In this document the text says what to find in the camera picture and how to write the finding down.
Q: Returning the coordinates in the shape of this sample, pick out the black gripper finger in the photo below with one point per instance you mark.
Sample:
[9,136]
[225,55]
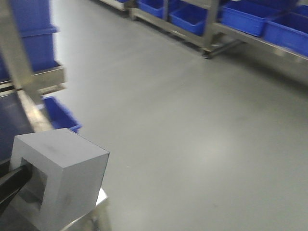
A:
[11,183]

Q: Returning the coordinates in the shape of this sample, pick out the gray hollow square base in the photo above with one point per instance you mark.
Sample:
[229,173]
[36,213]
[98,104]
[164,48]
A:
[67,176]

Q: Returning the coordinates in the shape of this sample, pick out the blue bin under table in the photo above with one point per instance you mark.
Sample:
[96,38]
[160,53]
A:
[60,115]

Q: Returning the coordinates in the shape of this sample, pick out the blue stacked bin right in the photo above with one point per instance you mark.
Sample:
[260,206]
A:
[33,19]

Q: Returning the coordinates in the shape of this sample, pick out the blue bin on cart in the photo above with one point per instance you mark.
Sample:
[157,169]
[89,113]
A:
[289,31]
[153,7]
[190,18]
[250,16]

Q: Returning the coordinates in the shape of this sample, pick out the stainless steel shelf cart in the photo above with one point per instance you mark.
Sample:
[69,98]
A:
[216,37]

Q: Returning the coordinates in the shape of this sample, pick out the stainless steel rack frame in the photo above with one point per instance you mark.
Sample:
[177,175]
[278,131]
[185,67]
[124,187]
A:
[30,86]

